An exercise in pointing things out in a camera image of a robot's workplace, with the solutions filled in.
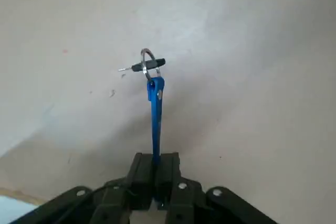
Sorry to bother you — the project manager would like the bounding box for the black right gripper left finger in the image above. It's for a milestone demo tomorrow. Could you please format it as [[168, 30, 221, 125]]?
[[15, 152, 155, 224]]

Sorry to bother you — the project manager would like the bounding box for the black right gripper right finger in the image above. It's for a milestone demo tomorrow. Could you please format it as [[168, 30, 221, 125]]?
[[156, 152, 276, 224]]

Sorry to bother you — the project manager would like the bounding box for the black-headed silver key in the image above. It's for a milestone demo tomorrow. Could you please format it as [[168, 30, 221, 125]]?
[[118, 57, 166, 74]]

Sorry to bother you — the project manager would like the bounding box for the silver key ring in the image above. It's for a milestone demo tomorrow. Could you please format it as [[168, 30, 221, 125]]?
[[140, 48, 161, 81]]

